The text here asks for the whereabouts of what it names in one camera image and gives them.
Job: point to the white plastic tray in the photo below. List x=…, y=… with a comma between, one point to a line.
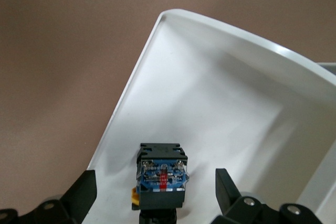
x=210, y=98

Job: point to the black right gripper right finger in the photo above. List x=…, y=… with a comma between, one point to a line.
x=236, y=208

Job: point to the red push button switch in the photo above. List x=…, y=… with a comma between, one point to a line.
x=162, y=179

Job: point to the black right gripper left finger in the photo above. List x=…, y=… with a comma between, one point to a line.
x=65, y=208

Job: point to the brown table cover sheet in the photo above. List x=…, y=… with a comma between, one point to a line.
x=52, y=51

